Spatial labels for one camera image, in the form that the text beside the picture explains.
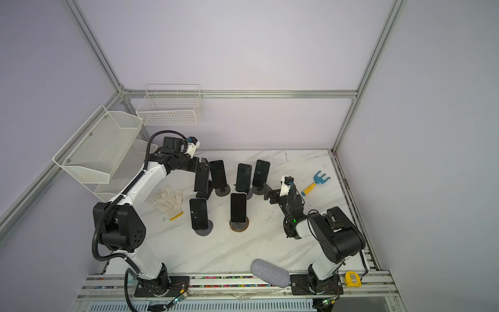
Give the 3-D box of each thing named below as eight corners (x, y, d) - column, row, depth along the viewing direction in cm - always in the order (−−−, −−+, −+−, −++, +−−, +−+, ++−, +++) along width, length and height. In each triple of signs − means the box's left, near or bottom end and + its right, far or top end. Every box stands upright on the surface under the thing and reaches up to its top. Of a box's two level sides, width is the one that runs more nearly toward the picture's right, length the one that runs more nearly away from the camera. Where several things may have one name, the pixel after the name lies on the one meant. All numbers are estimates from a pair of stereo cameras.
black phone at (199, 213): (195, 233, 90) (185, 216, 76) (199, 216, 95) (190, 198, 82) (209, 233, 90) (202, 216, 76) (212, 216, 95) (205, 198, 82)
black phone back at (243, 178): (237, 196, 103) (235, 178, 90) (238, 182, 108) (236, 163, 96) (251, 196, 103) (250, 178, 90) (251, 182, 108) (251, 163, 96)
